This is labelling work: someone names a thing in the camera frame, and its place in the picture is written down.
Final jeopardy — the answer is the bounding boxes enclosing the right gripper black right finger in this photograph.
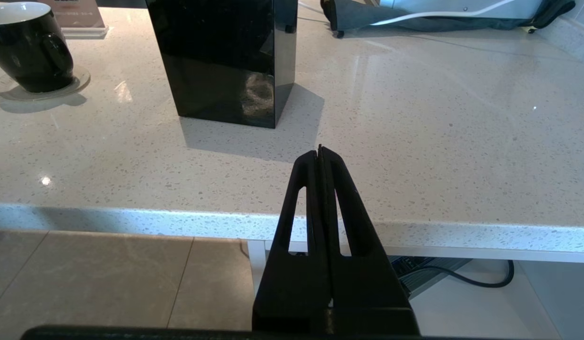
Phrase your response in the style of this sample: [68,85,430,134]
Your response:
[320,145,421,336]

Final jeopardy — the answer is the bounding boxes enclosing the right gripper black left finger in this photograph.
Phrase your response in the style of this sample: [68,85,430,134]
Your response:
[252,150,331,331]

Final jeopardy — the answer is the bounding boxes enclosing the grey power strip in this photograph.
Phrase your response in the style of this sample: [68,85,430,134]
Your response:
[389,255,473,299]

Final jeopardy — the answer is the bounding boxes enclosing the black tissue box white lid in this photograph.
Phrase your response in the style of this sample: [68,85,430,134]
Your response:
[146,0,299,129]

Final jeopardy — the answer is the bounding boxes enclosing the dark grey cloth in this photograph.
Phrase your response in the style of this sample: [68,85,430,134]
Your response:
[320,0,576,38]

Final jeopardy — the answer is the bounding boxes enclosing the round white coaster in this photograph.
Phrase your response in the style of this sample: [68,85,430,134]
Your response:
[0,65,92,102]

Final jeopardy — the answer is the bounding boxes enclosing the silver microwave oven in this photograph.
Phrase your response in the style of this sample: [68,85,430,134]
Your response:
[379,0,543,19]

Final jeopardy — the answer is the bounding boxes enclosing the beige QR code sign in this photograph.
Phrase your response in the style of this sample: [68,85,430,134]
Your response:
[37,0,109,39]

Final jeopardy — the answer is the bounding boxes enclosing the black mug white inside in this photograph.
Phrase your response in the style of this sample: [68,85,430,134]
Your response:
[0,1,75,94]

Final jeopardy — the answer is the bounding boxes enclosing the black cable under table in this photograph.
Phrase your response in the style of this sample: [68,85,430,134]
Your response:
[422,260,515,289]

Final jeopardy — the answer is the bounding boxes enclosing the white cable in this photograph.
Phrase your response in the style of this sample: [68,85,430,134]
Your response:
[370,0,515,26]

